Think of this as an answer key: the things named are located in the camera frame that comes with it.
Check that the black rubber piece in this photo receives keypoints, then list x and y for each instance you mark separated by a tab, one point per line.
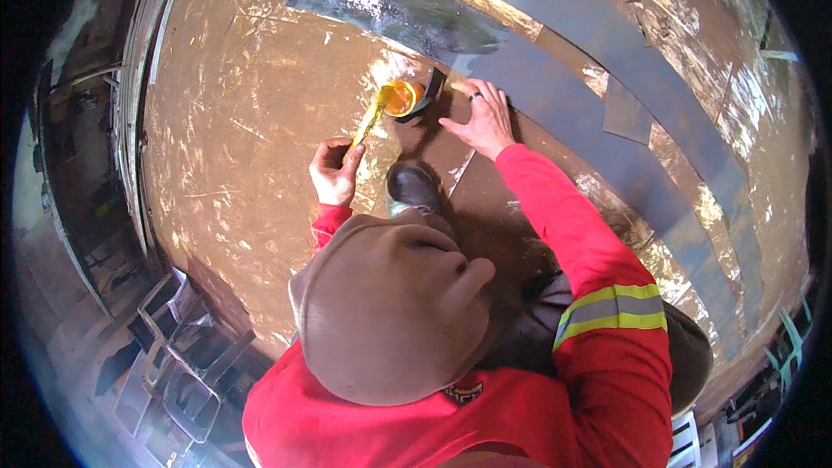
430	94

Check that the cluttered workshop shelf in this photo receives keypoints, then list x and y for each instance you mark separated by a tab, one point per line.
84	162

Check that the cup of orange glue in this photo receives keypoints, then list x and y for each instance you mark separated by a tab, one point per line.
400	97

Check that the person's left hand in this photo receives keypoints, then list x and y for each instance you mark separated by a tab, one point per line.
333	182

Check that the long gray rubber strip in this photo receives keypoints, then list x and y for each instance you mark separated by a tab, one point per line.
585	13

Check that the white plastic chair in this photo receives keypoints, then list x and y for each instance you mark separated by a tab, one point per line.
686	439

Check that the person's body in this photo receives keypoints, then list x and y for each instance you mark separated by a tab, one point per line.
403	338

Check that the person's right hand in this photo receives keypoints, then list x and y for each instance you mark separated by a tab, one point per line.
489	125

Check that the small gray rubber offcut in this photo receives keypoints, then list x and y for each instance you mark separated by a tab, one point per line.
625	116

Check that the glue brush with yellow bristles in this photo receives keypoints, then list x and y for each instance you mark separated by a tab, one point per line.
370	118

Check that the gray rubber strip with wet end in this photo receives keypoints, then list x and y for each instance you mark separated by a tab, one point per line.
416	10

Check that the green metal frame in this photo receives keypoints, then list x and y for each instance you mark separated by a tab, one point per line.
790	341

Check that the heap of metal frames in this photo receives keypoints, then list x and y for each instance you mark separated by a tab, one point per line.
185	364

